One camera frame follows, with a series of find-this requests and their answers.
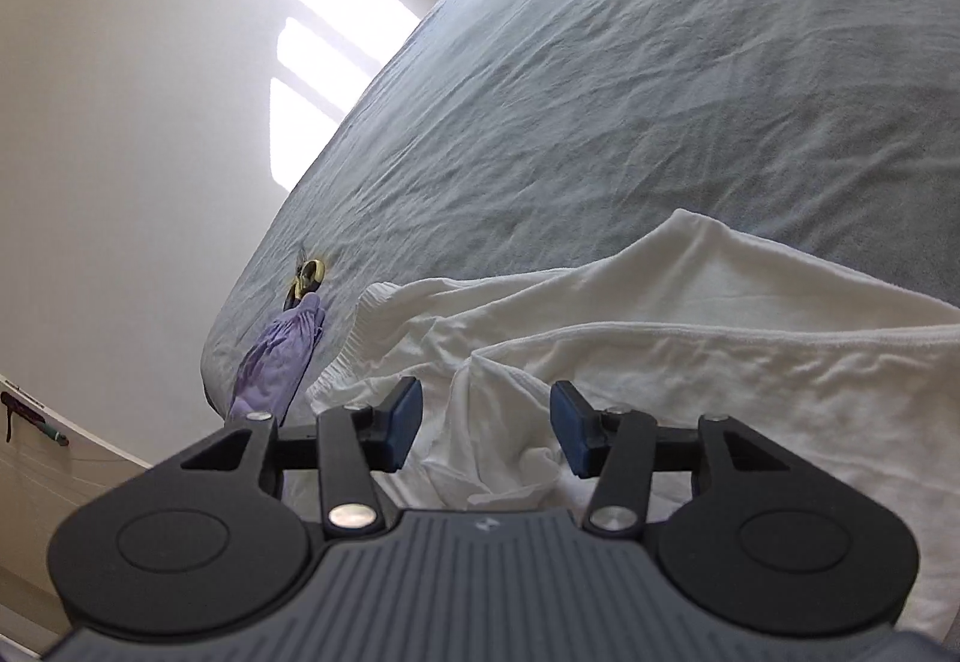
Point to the purple cloth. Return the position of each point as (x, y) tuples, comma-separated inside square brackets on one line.
[(281, 355)]

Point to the small yellow black item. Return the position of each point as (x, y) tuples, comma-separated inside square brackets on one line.
[(307, 276)]

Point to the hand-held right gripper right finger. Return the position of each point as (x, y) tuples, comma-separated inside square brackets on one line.
[(571, 430)]

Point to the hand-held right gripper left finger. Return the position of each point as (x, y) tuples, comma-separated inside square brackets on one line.
[(401, 426)]

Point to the grey bed sheet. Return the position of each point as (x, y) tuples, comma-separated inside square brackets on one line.
[(637, 70)]

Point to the white pants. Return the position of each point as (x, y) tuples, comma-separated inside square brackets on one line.
[(712, 332)]

